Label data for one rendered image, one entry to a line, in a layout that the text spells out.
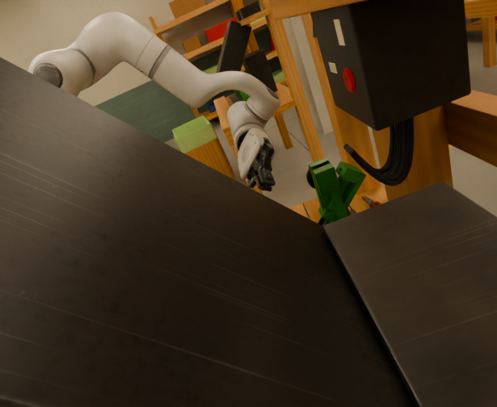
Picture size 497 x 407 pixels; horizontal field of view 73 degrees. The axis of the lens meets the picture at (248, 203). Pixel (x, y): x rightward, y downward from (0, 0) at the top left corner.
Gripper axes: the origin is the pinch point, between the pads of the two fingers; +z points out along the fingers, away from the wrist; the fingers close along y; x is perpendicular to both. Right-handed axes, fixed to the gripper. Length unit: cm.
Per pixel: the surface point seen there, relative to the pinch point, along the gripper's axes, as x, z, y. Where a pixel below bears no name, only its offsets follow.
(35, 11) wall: -205, -687, -202
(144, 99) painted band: 9, -637, -277
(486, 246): 5.9, 37.4, 22.2
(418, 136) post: 20.2, 6.7, 22.2
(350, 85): -5.1, 16.2, 27.2
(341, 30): -9.5, 14.9, 32.1
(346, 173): 20.4, -3.8, 5.6
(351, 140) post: 38.0, -31.4, 3.8
